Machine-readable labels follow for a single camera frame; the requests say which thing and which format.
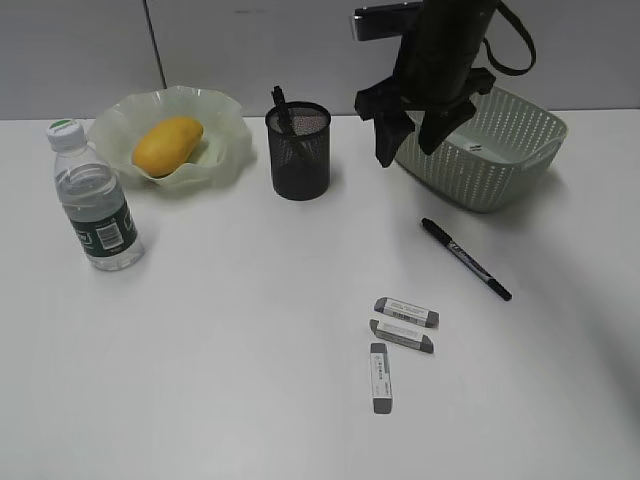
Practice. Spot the yellow mango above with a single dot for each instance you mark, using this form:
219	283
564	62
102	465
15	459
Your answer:
167	145

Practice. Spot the pale green plastic basket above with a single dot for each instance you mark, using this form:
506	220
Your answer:
519	142

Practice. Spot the grey white eraser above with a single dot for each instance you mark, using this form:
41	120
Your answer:
408	312
382	396
402	336

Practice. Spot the black mesh pen holder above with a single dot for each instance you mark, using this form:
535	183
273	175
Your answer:
300	164

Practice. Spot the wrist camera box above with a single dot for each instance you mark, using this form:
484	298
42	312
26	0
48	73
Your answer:
384	21

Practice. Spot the grey white eraser bottom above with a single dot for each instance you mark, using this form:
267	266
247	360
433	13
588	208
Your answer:
382	396

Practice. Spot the black marker pen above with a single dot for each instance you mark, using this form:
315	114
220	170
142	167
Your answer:
455	249
283	117

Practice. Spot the pale green wavy glass plate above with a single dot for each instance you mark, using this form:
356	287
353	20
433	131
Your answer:
219	157

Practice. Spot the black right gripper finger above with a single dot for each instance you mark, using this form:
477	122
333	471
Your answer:
391	129
436	126

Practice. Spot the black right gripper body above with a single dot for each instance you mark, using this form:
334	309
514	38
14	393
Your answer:
434	66

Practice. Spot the grey white eraser top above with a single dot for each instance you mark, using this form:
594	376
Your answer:
408	312

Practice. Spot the clear water bottle green label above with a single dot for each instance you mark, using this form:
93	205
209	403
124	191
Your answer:
93	200

